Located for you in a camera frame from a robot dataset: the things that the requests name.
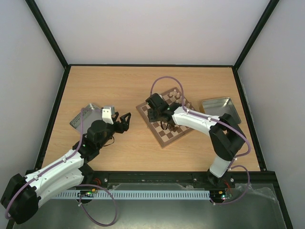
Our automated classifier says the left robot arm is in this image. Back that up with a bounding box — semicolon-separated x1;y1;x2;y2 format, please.
0;108;131;224

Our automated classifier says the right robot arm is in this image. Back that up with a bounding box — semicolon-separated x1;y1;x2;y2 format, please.
145;93;249;187

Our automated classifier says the pile of dark chess pieces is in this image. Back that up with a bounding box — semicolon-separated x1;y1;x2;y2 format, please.
167;123;180;132

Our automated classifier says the wooden chess board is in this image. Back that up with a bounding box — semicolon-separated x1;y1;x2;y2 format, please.
136;87;193;148

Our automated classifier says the white chess piece row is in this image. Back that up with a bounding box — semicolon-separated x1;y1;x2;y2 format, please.
168;89;192;108

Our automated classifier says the silver tin lid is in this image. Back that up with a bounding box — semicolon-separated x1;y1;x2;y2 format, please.
70;103;102;134

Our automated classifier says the gold tin box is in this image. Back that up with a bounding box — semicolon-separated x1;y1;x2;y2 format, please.
200;97;241;124

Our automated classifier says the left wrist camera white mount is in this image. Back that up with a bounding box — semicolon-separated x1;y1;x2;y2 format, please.
101;105;115;125

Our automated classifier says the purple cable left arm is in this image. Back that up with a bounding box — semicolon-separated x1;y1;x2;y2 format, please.
4;107;119;226

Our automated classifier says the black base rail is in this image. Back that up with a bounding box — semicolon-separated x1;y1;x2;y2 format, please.
90;170;215;189

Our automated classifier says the light blue cable duct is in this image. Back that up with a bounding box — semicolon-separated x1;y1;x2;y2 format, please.
53;190;210;200

